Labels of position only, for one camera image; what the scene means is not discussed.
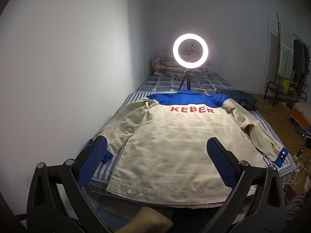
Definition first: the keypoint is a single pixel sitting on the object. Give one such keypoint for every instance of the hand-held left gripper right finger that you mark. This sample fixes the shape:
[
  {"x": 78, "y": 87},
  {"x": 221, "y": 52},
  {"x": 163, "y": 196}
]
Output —
[{"x": 220, "y": 160}]

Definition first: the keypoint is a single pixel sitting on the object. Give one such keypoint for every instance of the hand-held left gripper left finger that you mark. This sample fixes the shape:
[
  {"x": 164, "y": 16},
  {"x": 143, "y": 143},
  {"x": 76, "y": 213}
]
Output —
[{"x": 93, "y": 157}]

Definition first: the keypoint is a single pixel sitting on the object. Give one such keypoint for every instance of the beige and blue jacket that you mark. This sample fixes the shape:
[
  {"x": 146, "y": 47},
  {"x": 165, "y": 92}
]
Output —
[{"x": 170, "y": 145}]

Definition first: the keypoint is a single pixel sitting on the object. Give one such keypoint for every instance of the dark blue clothes pile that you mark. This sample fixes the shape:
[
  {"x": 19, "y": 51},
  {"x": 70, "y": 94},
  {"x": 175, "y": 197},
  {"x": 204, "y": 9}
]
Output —
[{"x": 243, "y": 98}]

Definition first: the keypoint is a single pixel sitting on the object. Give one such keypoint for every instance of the black metal clothes rack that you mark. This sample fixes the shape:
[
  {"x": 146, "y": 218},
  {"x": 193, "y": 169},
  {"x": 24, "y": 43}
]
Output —
[{"x": 277, "y": 29}]

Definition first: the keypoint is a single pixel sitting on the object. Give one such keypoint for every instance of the blue striped bed cover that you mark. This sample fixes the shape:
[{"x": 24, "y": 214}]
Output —
[{"x": 261, "y": 121}]

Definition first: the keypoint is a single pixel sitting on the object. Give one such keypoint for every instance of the beige cushion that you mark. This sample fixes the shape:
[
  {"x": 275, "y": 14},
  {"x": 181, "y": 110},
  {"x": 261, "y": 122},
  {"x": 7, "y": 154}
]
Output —
[{"x": 148, "y": 219}]

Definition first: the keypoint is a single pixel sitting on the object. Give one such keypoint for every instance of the black tripod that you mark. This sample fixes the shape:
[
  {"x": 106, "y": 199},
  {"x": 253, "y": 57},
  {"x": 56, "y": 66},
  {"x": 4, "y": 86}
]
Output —
[{"x": 187, "y": 77}]

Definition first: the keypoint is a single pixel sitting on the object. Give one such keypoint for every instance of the blue checked bed sheet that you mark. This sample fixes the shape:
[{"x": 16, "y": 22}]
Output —
[{"x": 160, "y": 82}]

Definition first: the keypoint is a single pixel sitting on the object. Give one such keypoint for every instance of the yellow box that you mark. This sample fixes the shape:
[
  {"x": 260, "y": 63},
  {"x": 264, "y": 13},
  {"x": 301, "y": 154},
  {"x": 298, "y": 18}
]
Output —
[{"x": 289, "y": 86}]

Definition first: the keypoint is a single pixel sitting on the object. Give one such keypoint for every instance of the folded floral quilt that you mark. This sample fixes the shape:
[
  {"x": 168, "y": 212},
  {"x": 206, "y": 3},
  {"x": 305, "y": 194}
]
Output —
[{"x": 161, "y": 62}]

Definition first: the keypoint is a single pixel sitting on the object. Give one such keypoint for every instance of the phone holder clamp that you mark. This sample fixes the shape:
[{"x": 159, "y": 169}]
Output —
[{"x": 192, "y": 43}]

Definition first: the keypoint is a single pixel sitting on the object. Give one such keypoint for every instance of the dark hanging garments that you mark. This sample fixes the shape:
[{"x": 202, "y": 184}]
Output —
[{"x": 297, "y": 63}]

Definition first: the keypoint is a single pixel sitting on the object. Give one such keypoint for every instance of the striped hanging towel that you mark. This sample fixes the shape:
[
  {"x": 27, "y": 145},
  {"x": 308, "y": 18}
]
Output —
[{"x": 285, "y": 51}]

